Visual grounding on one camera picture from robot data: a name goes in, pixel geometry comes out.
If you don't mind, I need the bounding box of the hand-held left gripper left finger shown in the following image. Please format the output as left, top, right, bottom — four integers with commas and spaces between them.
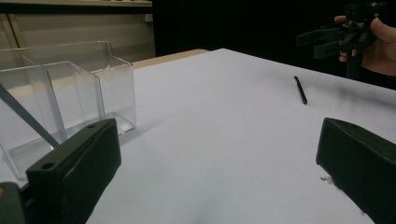
26, 118, 122, 224

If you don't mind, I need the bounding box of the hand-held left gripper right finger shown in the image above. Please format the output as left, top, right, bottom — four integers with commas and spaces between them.
315, 117, 396, 224

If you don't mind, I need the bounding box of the black pen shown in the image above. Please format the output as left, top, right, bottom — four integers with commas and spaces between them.
293, 75, 309, 105

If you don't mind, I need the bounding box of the blue pencil with gold band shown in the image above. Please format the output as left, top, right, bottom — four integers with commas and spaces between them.
0, 83, 61, 149

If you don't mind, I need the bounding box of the clear acrylic divided container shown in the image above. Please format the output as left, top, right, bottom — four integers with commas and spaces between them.
0, 40, 137, 181

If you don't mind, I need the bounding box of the beige office desk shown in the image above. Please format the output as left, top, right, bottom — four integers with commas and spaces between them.
0, 0, 156, 63

